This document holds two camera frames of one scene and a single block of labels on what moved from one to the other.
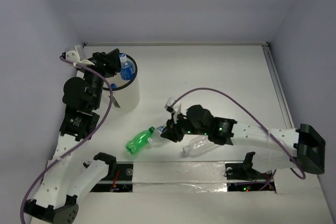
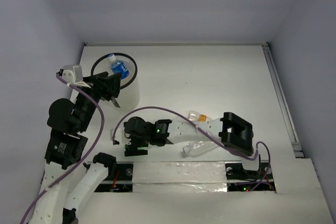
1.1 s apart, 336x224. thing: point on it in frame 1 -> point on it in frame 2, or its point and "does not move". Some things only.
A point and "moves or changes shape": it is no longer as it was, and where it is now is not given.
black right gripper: x=172 y=132 -> x=132 y=149
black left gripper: x=105 y=61 -> x=104 y=87
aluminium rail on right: x=284 y=106 does not move
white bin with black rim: x=126 y=93 does not move
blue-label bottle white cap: x=127 y=68 moves or changes shape
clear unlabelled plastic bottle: x=198 y=146 does not move
